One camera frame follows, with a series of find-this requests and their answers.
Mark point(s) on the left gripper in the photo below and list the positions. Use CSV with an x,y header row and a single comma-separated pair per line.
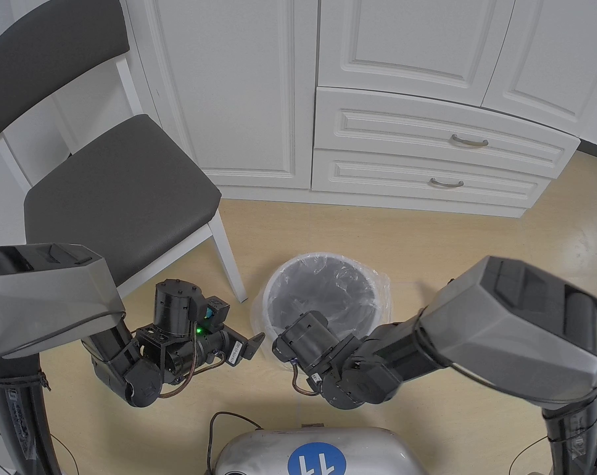
x,y
219,349

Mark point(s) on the clear plastic bag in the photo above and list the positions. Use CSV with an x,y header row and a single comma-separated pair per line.
x,y
328,285

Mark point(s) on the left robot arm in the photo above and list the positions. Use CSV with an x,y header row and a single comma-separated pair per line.
x,y
41,295

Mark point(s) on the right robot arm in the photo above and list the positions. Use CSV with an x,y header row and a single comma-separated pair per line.
x,y
501,314

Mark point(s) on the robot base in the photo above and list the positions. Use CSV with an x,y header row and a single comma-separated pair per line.
x,y
323,448

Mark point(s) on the white trash bin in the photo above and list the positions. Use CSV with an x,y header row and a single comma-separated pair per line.
x,y
270,305

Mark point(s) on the white chair grey cushions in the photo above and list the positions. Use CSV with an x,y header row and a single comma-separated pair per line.
x,y
120,191

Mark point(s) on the white wardrobe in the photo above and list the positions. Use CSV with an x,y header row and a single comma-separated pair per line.
x,y
402,18

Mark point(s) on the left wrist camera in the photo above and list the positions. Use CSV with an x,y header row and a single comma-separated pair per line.
x,y
211,314

